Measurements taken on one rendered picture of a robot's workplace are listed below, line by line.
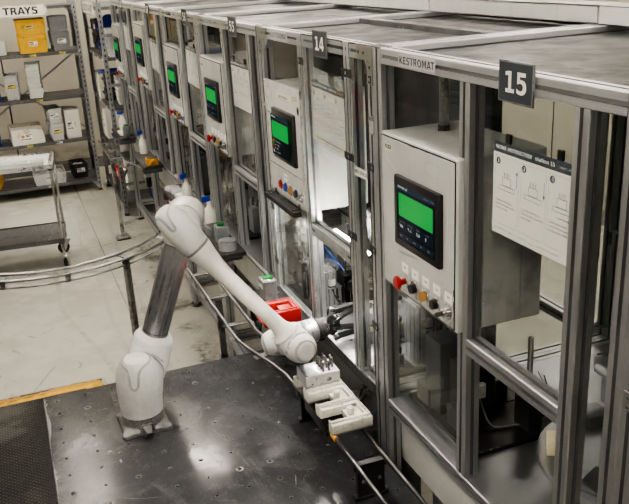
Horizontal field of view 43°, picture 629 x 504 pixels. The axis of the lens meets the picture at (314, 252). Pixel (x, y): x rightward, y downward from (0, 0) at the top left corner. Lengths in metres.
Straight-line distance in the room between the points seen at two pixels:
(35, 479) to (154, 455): 1.34
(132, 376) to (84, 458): 0.32
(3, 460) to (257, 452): 1.85
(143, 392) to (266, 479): 0.57
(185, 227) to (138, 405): 0.68
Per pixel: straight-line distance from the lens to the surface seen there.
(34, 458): 4.35
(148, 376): 2.97
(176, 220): 2.77
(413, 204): 2.15
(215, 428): 3.03
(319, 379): 2.80
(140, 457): 2.94
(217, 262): 2.82
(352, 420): 2.63
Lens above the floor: 2.27
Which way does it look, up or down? 20 degrees down
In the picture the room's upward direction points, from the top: 3 degrees counter-clockwise
